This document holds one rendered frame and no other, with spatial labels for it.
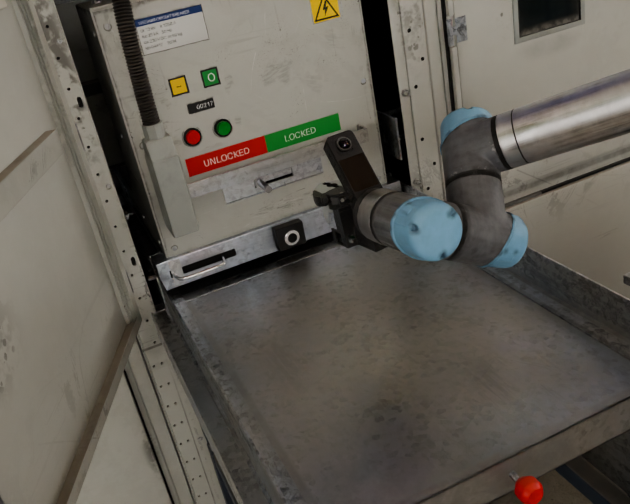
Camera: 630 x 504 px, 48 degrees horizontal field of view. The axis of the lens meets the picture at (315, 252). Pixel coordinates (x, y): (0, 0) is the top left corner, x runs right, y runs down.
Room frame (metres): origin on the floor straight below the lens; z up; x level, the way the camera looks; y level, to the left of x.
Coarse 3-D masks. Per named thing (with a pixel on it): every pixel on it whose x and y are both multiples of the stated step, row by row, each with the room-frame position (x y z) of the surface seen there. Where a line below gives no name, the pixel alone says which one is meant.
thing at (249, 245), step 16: (320, 208) 1.35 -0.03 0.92; (272, 224) 1.31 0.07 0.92; (304, 224) 1.33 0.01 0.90; (320, 224) 1.34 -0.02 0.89; (224, 240) 1.28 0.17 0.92; (240, 240) 1.29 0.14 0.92; (256, 240) 1.30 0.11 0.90; (272, 240) 1.31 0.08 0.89; (160, 256) 1.27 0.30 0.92; (176, 256) 1.25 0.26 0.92; (192, 256) 1.26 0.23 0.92; (208, 256) 1.27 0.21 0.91; (240, 256) 1.29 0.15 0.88; (256, 256) 1.30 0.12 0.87; (160, 272) 1.23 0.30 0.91; (192, 272) 1.25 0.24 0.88; (208, 272) 1.26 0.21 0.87
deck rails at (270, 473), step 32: (416, 192) 1.36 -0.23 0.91; (544, 256) 0.99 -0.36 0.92; (512, 288) 1.02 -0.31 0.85; (544, 288) 0.99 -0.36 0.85; (576, 288) 0.92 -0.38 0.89; (608, 288) 0.86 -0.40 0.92; (192, 320) 1.13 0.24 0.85; (576, 320) 0.89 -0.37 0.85; (608, 320) 0.86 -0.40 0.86; (192, 352) 1.01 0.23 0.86; (224, 384) 0.91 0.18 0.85; (224, 416) 0.83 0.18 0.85; (256, 448) 0.67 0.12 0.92; (256, 480) 0.69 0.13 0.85; (288, 480) 0.68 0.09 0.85
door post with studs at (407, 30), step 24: (408, 0) 1.39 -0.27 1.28; (408, 24) 1.39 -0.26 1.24; (408, 48) 1.39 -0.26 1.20; (408, 72) 1.39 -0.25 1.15; (408, 96) 1.39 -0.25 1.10; (408, 120) 1.39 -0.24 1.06; (432, 120) 1.40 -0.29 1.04; (408, 144) 1.39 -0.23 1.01; (432, 144) 1.40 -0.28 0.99; (432, 168) 1.40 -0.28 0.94; (432, 192) 1.39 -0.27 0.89
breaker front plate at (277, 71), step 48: (144, 0) 1.28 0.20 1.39; (192, 0) 1.31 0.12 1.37; (240, 0) 1.33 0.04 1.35; (288, 0) 1.36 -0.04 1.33; (192, 48) 1.30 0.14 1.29; (240, 48) 1.33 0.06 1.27; (288, 48) 1.36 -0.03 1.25; (336, 48) 1.39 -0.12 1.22; (192, 96) 1.29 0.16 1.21; (240, 96) 1.32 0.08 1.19; (288, 96) 1.35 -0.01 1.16; (336, 96) 1.38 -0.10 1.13; (240, 192) 1.31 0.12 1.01; (288, 192) 1.34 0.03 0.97; (192, 240) 1.27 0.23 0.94
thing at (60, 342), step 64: (0, 0) 1.07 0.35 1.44; (0, 64) 1.06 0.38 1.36; (0, 128) 0.98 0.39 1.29; (0, 192) 0.88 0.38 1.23; (64, 192) 1.11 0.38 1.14; (0, 256) 0.85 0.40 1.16; (64, 256) 1.03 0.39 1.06; (0, 320) 0.79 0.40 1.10; (64, 320) 0.95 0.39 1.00; (0, 384) 0.73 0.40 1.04; (64, 384) 0.87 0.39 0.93; (0, 448) 0.68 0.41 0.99; (64, 448) 0.81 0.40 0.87
